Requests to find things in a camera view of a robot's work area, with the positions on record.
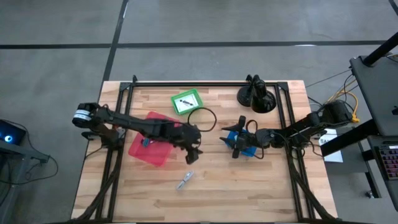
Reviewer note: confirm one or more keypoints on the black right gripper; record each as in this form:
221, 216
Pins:
252, 138

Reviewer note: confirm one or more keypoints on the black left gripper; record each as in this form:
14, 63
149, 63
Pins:
188, 137

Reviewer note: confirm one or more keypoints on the pink plastic bin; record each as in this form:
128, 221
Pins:
155, 155

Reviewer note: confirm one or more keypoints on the green plastic basket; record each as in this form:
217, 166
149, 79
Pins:
173, 100

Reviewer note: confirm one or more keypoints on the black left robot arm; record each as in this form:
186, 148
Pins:
124, 119

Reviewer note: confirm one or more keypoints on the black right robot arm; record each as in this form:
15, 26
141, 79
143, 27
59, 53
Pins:
311, 121

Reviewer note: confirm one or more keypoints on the blue plastic basket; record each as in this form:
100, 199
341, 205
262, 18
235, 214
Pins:
250, 151

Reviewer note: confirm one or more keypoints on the white paper sheet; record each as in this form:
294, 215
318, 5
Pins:
334, 155

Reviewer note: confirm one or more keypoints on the dark grey desk top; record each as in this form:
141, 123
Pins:
379, 93

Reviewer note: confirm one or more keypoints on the black keyboard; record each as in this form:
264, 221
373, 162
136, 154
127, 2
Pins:
388, 161

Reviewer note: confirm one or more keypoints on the black pole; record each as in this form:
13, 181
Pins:
379, 51

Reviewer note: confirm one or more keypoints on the grey metal stand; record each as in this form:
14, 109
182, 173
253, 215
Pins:
18, 151

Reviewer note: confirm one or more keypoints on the black computer tower blue light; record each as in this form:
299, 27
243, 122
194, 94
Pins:
12, 133

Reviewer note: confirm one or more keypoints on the black camera stand base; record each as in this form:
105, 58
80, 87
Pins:
264, 102

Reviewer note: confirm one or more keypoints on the black table frame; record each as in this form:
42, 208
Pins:
202, 84

